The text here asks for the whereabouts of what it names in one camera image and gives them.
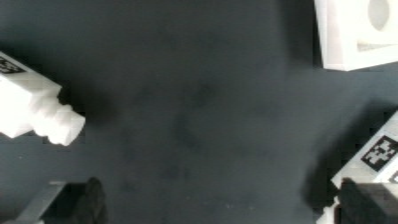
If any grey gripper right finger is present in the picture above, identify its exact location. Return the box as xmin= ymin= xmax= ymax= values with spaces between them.
xmin=322 ymin=178 xmax=398 ymax=224

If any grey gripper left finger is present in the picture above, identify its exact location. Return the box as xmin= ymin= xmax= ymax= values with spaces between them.
xmin=15 ymin=177 xmax=109 ymax=224

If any white leg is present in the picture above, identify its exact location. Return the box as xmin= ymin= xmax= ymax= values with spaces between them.
xmin=0 ymin=52 xmax=86 ymax=146
xmin=331 ymin=111 xmax=398 ymax=187

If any white square table top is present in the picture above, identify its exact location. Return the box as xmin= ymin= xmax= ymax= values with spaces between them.
xmin=313 ymin=0 xmax=398 ymax=71

